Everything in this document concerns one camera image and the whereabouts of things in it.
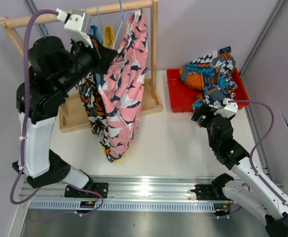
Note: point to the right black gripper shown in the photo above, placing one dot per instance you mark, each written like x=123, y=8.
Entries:
x=204, y=110

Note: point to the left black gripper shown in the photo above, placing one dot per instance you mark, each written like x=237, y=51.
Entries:
x=103, y=62

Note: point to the blue orange graphic shorts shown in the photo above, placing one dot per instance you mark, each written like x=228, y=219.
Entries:
x=211, y=75

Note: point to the pink patterned shorts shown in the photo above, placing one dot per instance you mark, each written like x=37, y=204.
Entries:
x=122, y=88

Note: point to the blue hanger of pink shorts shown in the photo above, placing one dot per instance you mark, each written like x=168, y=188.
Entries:
x=123, y=16

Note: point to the light blue wire hanger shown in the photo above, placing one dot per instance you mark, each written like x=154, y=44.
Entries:
x=42, y=30

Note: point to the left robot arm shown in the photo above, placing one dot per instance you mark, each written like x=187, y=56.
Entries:
x=53, y=73

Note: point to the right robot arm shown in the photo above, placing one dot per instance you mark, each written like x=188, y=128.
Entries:
x=256, y=192

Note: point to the yellow shorts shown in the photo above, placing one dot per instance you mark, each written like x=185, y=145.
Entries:
x=109, y=37

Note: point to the light blue shorts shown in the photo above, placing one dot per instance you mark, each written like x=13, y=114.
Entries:
x=94, y=33

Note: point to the camouflage orange black shorts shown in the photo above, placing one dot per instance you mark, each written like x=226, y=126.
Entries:
x=95, y=111

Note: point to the blue hanger of yellow shorts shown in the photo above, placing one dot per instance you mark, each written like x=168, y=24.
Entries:
x=99, y=18

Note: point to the red plastic tray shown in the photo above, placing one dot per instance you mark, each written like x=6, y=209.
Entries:
x=181, y=97

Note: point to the wooden clothes rack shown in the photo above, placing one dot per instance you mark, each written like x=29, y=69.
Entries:
x=72, y=116

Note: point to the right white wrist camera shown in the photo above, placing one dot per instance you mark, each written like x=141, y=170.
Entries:
x=228, y=109

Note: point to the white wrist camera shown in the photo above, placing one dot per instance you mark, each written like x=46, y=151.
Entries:
x=76, y=25
x=228, y=109

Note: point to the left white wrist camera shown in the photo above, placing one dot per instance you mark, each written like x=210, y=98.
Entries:
x=76, y=25

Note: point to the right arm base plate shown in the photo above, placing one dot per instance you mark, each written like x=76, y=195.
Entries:
x=208, y=192

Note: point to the aluminium mounting rail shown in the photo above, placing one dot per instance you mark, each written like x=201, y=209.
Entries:
x=134, y=193

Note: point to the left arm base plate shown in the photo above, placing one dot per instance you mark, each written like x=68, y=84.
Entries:
x=96, y=187

